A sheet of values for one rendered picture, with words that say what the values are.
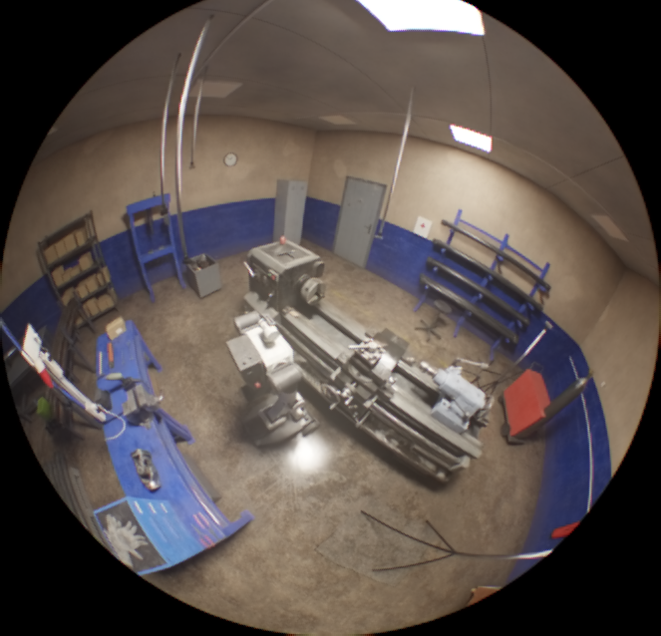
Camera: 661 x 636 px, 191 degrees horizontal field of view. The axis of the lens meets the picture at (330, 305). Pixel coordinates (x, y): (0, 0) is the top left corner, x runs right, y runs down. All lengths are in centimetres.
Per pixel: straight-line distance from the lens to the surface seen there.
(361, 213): 487
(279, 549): 229
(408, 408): 164
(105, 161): 459
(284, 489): 216
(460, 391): 156
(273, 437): 204
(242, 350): 101
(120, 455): 179
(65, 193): 483
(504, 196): 423
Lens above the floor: 215
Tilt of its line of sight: 38 degrees down
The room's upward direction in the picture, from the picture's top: 12 degrees clockwise
